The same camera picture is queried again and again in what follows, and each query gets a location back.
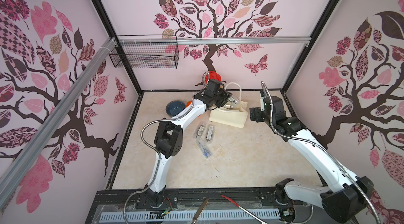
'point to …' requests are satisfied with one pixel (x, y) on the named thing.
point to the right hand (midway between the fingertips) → (261, 106)
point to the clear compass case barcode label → (210, 133)
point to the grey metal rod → (200, 211)
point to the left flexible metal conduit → (155, 152)
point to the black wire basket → (147, 51)
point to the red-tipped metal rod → (237, 205)
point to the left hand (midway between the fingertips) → (231, 97)
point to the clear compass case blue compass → (205, 151)
